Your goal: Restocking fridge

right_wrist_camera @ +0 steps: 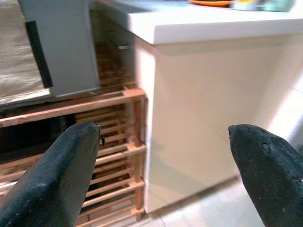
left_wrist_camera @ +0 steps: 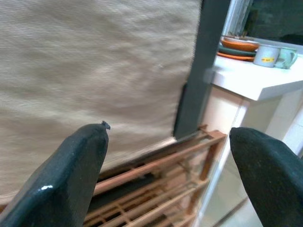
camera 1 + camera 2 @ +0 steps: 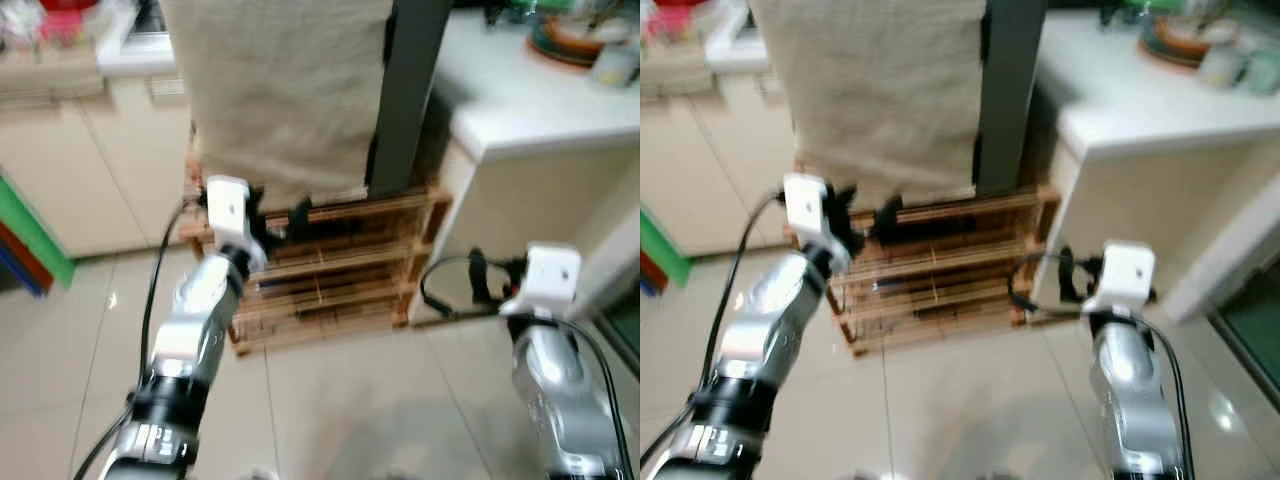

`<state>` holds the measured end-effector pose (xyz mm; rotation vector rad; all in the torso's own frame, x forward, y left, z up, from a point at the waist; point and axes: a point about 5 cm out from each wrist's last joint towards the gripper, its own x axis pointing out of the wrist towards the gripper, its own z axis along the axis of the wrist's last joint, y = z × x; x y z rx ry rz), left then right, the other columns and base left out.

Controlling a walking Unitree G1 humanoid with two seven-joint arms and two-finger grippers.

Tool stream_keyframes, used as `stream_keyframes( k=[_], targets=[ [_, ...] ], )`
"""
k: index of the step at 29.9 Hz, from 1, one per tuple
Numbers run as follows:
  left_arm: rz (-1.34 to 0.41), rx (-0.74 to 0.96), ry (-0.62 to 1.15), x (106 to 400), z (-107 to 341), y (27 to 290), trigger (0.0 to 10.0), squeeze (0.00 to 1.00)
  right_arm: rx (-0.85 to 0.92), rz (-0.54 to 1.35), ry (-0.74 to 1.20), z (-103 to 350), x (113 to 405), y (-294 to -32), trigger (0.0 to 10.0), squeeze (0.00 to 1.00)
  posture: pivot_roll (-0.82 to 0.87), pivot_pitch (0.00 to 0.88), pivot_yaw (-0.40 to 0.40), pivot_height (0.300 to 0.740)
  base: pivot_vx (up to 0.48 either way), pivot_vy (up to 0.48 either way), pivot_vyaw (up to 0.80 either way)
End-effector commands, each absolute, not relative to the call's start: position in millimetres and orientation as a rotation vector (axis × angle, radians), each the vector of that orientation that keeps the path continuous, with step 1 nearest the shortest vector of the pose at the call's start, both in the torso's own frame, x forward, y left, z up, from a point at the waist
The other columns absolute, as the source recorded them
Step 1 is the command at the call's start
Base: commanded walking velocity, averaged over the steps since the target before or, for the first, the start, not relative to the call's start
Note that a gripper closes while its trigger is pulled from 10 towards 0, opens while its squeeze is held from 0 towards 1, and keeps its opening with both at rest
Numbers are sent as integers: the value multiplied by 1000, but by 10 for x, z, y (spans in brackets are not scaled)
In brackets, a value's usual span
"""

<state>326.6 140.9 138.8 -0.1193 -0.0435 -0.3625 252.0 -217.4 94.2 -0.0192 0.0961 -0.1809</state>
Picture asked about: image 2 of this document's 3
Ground dark green plate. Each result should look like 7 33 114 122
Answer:
218 44 258 57

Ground beige fabric panel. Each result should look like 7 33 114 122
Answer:
0 0 203 199

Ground dark window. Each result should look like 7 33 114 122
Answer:
242 0 303 45

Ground light green mug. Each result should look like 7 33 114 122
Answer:
274 46 298 70

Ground orange bowl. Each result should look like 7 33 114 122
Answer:
221 35 260 52

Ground dark grey metal post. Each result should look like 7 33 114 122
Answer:
173 0 232 140

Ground white counter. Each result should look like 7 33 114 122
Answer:
194 36 303 227

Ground orange plate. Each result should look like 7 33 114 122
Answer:
217 51 256 62

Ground brown wooden slatted rack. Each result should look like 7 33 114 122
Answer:
82 124 227 227

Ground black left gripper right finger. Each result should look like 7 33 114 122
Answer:
229 127 303 227

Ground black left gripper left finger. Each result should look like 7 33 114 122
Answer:
0 121 111 227

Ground white enamel mug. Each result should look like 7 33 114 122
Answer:
253 44 282 69

